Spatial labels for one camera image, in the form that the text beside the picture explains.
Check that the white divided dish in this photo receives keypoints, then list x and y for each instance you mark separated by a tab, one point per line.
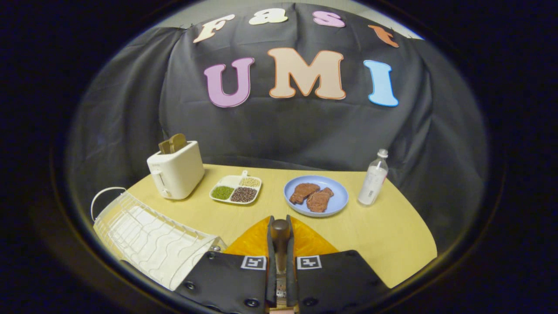
235	188

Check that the black backdrop cloth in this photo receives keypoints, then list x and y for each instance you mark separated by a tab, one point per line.
305	131

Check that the brown meat piece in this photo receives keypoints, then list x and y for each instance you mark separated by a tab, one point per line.
303	192
319	200

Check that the pale yellow beans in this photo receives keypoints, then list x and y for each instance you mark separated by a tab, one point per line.
250	182

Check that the green mung beans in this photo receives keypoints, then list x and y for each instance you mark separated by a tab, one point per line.
222	192

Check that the brown toast slice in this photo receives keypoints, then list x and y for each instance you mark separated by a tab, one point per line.
178	141
164	147

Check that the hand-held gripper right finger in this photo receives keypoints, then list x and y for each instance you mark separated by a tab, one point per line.
291	261

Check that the dark red beans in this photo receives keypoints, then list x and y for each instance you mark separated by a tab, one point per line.
243	194

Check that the white toaster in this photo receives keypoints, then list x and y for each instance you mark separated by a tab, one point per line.
178	172

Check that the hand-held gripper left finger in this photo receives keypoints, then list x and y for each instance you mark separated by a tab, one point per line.
272	261

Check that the light blue plate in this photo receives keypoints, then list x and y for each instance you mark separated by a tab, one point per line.
338	198

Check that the clear plastic bottle white label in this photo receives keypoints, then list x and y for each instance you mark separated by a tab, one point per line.
372	183

